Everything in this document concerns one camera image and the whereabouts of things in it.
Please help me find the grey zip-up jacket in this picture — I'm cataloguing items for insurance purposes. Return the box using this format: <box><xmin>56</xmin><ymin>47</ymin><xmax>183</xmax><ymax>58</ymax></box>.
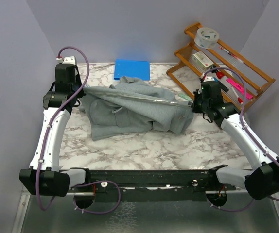
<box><xmin>81</xmin><ymin>76</ymin><xmax>194</xmax><ymax>141</ymax></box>

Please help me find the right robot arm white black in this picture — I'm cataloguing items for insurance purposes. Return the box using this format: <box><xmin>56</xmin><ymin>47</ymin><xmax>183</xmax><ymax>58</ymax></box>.
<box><xmin>192</xmin><ymin>80</ymin><xmax>279</xmax><ymax>200</ymax></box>

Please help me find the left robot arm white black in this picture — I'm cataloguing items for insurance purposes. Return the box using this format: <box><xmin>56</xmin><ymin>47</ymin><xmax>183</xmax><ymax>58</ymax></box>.
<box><xmin>19</xmin><ymin>57</ymin><xmax>91</xmax><ymax>197</ymax></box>

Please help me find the mint green eraser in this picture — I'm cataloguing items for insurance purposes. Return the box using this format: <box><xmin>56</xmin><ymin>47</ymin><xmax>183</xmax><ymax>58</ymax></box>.
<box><xmin>178</xmin><ymin>93</ymin><xmax>192</xmax><ymax>101</ymax></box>

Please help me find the blue black highlighter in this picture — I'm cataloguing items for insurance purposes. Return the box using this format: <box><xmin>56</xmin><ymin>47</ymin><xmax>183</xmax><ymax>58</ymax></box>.
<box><xmin>219</xmin><ymin>82</ymin><xmax>229</xmax><ymax>93</ymax></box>

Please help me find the red white marker pen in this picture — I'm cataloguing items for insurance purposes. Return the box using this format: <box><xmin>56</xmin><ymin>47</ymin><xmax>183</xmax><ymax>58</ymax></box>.
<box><xmin>231</xmin><ymin>86</ymin><xmax>243</xmax><ymax>105</ymax></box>

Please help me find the pink highlighter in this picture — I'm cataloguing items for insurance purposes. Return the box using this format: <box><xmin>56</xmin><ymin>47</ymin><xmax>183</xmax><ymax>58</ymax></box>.
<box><xmin>227</xmin><ymin>78</ymin><xmax>253</xmax><ymax>100</ymax></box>

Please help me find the white green small box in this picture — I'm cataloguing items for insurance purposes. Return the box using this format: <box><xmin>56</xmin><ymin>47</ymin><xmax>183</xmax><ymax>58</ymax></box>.
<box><xmin>192</xmin><ymin>51</ymin><xmax>214</xmax><ymax>72</ymax></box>

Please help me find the wooden two-tier rack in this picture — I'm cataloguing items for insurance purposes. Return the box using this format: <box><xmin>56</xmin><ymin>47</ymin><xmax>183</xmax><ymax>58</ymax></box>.
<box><xmin>166</xmin><ymin>22</ymin><xmax>276</xmax><ymax>115</ymax></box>

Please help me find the red pen on top shelf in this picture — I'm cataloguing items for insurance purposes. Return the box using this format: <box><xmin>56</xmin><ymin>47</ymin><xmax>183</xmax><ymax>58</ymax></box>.
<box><xmin>219</xmin><ymin>46</ymin><xmax>244</xmax><ymax>64</ymax></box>

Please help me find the blue paper sheet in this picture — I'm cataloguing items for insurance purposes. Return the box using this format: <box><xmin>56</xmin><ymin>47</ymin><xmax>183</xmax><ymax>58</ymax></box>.
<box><xmin>113</xmin><ymin>59</ymin><xmax>150</xmax><ymax>81</ymax></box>

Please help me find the clear tape roll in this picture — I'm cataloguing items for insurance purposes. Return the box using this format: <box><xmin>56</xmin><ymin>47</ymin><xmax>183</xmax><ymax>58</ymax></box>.
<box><xmin>194</xmin><ymin>27</ymin><xmax>220</xmax><ymax>49</ymax></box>

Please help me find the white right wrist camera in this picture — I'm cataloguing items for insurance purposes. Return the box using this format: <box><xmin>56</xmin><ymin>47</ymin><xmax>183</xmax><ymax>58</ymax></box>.
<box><xmin>200</xmin><ymin>74</ymin><xmax>215</xmax><ymax>82</ymax></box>

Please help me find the aluminium frame rail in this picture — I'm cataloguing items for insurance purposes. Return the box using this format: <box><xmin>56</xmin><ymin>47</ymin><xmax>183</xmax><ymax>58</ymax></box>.
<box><xmin>12</xmin><ymin>188</ymin><xmax>279</xmax><ymax>233</ymax></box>

